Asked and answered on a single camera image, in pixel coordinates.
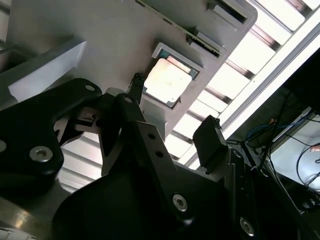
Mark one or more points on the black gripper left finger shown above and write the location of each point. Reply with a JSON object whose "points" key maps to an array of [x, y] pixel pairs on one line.
{"points": [[30, 130]]}

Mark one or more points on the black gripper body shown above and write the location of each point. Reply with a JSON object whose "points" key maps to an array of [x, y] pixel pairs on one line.
{"points": [[112, 215]]}

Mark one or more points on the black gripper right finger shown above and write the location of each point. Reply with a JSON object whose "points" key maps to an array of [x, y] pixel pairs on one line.
{"points": [[210, 145]]}

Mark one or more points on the silver CPU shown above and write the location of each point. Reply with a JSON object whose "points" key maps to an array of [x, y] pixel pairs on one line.
{"points": [[165, 82]]}

